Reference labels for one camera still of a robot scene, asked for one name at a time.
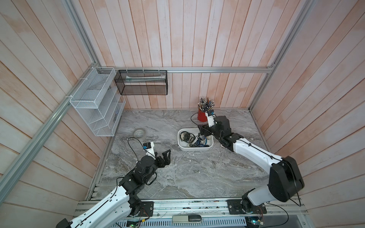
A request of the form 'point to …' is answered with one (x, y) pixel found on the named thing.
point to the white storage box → (183, 146)
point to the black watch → (186, 137)
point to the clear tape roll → (139, 133)
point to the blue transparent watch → (202, 141)
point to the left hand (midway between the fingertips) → (164, 153)
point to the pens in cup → (206, 104)
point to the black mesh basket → (142, 82)
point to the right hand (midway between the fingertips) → (203, 123)
